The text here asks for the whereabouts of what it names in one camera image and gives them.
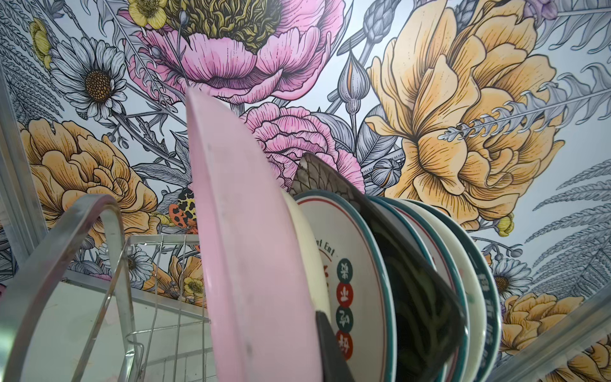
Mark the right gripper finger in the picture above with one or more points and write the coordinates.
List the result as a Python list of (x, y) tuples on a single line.
[(334, 365)]

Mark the white plate red characters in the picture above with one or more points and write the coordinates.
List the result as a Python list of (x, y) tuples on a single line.
[(362, 308)]

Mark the pink round plate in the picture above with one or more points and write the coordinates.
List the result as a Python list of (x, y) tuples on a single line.
[(262, 320)]

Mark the dark square floral plate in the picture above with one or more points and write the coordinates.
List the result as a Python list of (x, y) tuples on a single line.
[(431, 321)]

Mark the white plate black emblem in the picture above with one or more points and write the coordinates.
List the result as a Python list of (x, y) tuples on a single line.
[(413, 236)]

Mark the white plate green red rim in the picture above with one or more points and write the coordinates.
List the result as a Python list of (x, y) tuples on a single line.
[(493, 305)]

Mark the white plate orange sunburst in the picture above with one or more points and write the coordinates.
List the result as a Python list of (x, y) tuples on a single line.
[(447, 269)]

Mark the cream plate floral pattern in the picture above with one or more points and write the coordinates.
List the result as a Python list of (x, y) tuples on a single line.
[(474, 294)]

